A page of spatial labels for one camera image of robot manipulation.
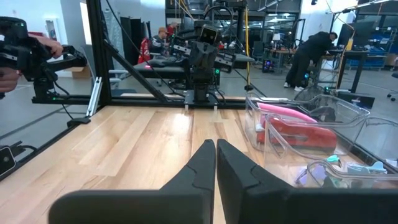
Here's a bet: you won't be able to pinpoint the black aluminium rig frame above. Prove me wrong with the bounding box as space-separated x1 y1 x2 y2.
0 0 249 183

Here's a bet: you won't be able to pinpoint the person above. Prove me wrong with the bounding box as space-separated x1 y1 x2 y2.
150 26 171 58
283 30 339 93
165 21 180 40

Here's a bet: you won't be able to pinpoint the red stapler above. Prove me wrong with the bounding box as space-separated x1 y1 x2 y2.
256 116 339 152

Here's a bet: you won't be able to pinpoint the black monitor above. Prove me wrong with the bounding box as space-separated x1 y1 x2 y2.
337 21 376 52

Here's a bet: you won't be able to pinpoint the clear plastic bin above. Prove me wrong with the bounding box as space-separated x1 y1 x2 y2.
244 92 371 156
263 112 398 187
306 159 398 190

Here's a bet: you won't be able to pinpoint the cardboard box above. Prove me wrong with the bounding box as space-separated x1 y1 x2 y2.
65 65 91 79

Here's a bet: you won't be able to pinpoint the grey-blue staple remover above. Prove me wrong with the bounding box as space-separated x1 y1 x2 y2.
345 160 389 175

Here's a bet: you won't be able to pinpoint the yellow cord with black knob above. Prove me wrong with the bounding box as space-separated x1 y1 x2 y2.
243 4 254 93

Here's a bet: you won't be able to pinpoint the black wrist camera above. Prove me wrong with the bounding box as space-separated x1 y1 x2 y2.
198 24 221 44

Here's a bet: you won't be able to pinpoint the blue storage bins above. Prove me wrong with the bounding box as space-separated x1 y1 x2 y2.
346 32 398 70

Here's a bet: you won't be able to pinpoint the silver metal bracket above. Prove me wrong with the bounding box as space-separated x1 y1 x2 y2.
85 76 103 118

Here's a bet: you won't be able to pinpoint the person's hand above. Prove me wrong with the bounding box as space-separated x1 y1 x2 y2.
27 32 65 60
0 67 23 94

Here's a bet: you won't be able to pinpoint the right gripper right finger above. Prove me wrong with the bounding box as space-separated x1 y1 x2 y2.
216 139 398 224

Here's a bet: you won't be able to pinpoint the black work desk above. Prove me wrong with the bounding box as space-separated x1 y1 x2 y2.
323 49 382 94

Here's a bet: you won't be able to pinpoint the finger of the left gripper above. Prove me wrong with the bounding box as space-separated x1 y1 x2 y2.
190 43 205 69
203 42 218 69

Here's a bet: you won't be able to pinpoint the small black box device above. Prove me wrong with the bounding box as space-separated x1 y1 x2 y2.
0 145 17 177

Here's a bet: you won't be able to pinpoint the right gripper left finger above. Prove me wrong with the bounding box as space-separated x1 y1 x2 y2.
48 139 217 224

